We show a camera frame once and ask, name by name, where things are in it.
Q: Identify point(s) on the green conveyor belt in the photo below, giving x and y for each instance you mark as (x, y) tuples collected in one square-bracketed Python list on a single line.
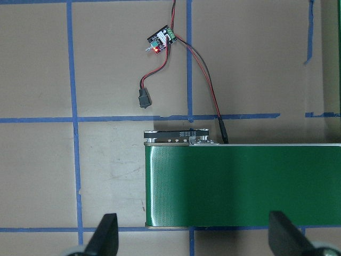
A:
[(191, 180)]

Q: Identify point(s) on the small motor controller board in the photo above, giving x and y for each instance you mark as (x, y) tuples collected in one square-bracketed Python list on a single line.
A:
[(160, 40)]

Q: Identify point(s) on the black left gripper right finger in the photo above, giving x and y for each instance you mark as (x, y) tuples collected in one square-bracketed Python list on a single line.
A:
[(285, 239)]

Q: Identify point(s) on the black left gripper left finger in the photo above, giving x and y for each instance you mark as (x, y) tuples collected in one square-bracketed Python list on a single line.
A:
[(105, 240)]

